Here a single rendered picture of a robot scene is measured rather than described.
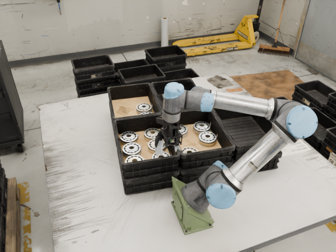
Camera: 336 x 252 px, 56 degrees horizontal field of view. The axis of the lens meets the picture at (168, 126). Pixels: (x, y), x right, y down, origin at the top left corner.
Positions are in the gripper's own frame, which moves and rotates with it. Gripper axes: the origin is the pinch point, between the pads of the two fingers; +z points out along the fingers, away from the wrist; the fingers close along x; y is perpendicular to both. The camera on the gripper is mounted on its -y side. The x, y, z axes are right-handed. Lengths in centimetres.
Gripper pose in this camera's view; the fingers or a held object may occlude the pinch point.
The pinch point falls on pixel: (165, 151)
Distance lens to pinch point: 145.1
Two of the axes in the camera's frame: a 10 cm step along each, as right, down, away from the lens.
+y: 4.1, 5.8, -7.1
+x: 9.1, -1.9, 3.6
